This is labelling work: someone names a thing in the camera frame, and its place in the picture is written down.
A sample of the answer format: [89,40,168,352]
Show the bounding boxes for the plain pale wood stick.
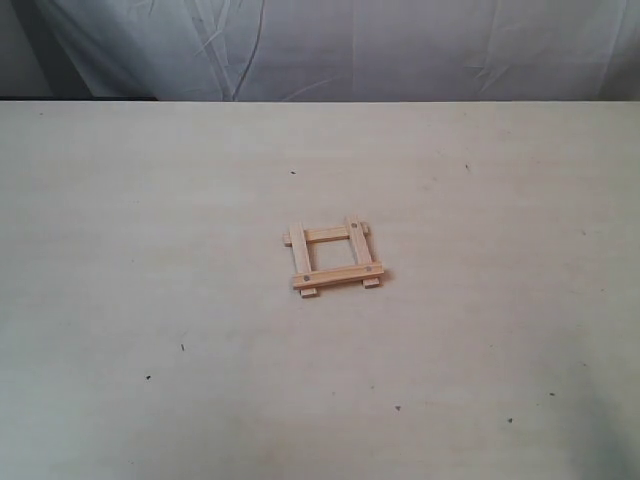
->
[289,222,312,279]

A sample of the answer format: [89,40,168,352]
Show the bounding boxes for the wood stick with two magnets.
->
[345,215,384,288]

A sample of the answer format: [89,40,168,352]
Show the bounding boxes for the horizontal grained wood stick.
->
[282,222,370,247]

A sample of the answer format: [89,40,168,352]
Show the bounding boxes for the white backdrop cloth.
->
[1,1,639,102]

